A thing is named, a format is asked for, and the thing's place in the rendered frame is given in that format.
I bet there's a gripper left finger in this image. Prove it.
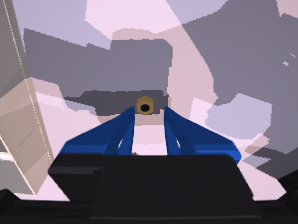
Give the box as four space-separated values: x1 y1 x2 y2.
58 107 135 155

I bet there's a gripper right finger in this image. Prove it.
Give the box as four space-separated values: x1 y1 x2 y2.
164 106 242 164

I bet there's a brass hex nut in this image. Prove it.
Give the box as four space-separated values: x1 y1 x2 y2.
137 96 153 115

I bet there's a grey rack of labelled bins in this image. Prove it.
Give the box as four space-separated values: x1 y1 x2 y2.
0 0 54 196

